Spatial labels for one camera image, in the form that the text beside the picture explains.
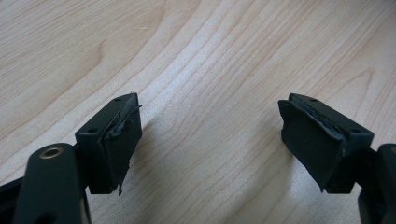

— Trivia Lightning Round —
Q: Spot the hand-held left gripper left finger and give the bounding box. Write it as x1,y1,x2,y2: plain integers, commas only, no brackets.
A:
74,91,144,197

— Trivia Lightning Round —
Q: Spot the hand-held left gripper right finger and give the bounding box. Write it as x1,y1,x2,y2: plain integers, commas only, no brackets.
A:
277,92,375,193

